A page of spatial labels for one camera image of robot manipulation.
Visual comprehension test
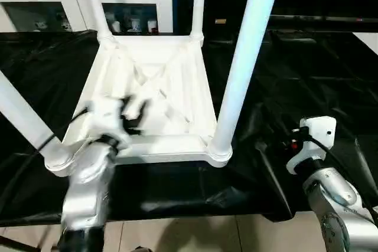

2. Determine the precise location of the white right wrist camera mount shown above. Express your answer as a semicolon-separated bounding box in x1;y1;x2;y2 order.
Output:
286;116;337;175

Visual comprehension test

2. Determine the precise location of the white flat board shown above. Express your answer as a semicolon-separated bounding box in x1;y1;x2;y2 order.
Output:
353;32;378;55

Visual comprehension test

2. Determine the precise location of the dark blue upright panel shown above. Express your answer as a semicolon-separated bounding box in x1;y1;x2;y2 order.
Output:
173;0;181;33

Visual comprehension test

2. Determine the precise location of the black metal rail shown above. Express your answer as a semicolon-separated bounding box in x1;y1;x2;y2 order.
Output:
270;15;378;25

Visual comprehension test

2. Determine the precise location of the black metal table leg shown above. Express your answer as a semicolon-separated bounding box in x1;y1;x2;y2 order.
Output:
0;234;39;250

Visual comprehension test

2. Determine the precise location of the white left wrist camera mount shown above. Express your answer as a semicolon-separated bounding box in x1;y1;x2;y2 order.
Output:
88;97;142;146

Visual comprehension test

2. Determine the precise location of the black mat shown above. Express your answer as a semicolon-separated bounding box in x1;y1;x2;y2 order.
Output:
0;29;378;226

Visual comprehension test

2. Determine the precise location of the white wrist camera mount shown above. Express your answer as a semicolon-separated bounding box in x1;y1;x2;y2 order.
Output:
88;97;142;146
286;116;337;175

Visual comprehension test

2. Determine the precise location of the white plastic table top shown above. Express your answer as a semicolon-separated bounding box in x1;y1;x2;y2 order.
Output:
44;34;234;178

